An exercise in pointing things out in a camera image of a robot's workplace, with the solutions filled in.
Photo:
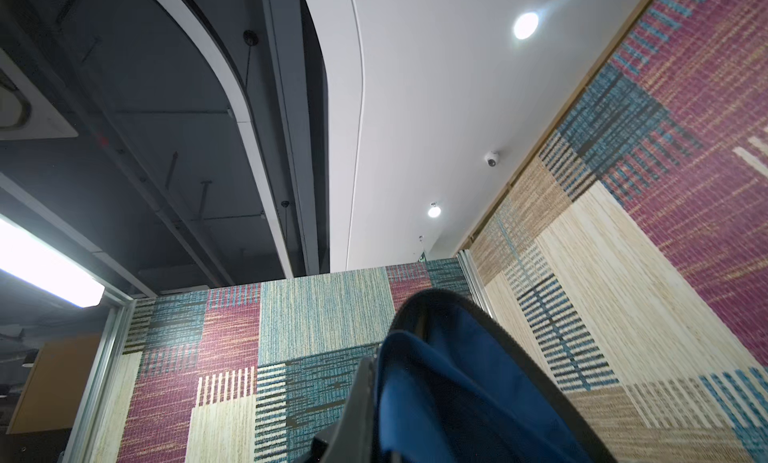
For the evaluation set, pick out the ceiling air conditioner unit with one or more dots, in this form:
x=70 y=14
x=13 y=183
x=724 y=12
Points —
x=26 y=113

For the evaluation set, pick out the white ceiling dome camera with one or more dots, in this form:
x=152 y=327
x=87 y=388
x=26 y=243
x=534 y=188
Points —
x=492 y=158

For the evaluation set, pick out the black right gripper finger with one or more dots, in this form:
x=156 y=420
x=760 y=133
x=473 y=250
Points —
x=352 y=437

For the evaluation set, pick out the long fluorescent ceiling lamp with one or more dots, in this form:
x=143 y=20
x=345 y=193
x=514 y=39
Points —
x=28 y=258

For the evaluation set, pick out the blue zip jacket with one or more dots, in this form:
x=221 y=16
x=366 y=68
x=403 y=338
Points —
x=453 y=386

